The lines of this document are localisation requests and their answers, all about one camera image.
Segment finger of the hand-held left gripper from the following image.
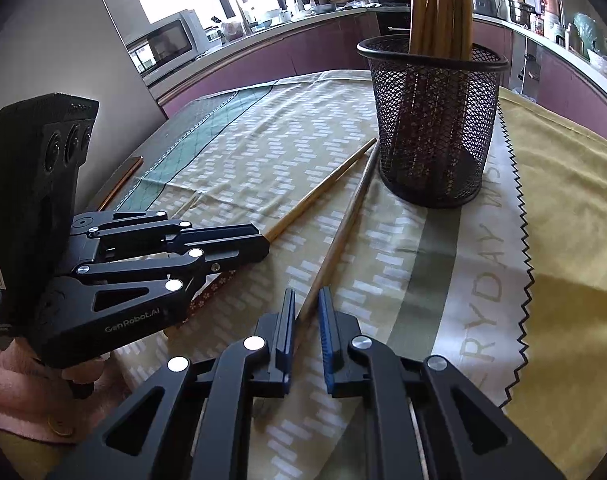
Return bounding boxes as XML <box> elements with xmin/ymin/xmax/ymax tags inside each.
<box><xmin>58</xmin><ymin>248</ymin><xmax>266</xmax><ymax>307</ymax></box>
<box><xmin>70</xmin><ymin>211</ymin><xmax>270</xmax><ymax>257</ymax></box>

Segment bunch of wooden chopsticks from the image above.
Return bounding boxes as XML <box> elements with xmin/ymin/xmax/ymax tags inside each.
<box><xmin>406</xmin><ymin>0</ymin><xmax>479</xmax><ymax>196</ymax></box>

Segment purple kitchen cabinets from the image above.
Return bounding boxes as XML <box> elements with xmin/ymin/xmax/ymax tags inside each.
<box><xmin>158</xmin><ymin>10</ymin><xmax>607</xmax><ymax>151</ymax></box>

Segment plain brown wooden chopstick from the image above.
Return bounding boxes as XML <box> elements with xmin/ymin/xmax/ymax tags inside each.
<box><xmin>293</xmin><ymin>144</ymin><xmax>381</xmax><ymax>326</ymax></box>

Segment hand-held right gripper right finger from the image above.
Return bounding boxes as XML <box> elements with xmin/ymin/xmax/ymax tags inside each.
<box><xmin>317</xmin><ymin>286</ymin><xmax>567</xmax><ymax>480</ymax></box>

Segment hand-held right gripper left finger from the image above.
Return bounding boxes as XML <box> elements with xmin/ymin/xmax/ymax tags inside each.
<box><xmin>48</xmin><ymin>288</ymin><xmax>298</xmax><ymax>480</ymax></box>

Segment grey refrigerator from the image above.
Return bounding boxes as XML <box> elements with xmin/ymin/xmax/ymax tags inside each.
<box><xmin>0</xmin><ymin>0</ymin><xmax>169</xmax><ymax>201</ymax></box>

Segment chrome kitchen faucet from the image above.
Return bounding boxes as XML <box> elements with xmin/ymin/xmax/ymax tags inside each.
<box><xmin>232</xmin><ymin>0</ymin><xmax>254</xmax><ymax>33</ymax></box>

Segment steel cooking pot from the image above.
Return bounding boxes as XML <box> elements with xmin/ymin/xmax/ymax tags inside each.
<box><xmin>506</xmin><ymin>0</ymin><xmax>537</xmax><ymax>26</ymax></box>

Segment silver microwave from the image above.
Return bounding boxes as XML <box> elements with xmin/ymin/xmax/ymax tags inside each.
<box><xmin>126</xmin><ymin>9</ymin><xmax>206</xmax><ymax>78</ymax></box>

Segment floral-end wooden chopstick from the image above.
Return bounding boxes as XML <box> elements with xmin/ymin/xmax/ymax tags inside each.
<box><xmin>183</xmin><ymin>137</ymin><xmax>378</xmax><ymax>318</ymax></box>

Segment black built-in oven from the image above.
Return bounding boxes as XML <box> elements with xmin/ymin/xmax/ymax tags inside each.
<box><xmin>376</xmin><ymin>10</ymin><xmax>414</xmax><ymax>38</ymax></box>

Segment person's left hand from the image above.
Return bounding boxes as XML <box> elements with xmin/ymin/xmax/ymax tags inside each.
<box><xmin>58</xmin><ymin>355</ymin><xmax>111</xmax><ymax>397</ymax></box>

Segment patterned beige tablecloth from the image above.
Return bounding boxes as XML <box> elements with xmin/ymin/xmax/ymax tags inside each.
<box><xmin>110</xmin><ymin>70</ymin><xmax>537</xmax><ymax>480</ymax></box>

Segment black mesh holder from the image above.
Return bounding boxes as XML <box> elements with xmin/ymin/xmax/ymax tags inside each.
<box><xmin>357</xmin><ymin>35</ymin><xmax>510</xmax><ymax>209</ymax></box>

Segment plain yellow tablecloth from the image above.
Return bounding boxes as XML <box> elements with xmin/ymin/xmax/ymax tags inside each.
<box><xmin>498</xmin><ymin>87</ymin><xmax>607</xmax><ymax>480</ymax></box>

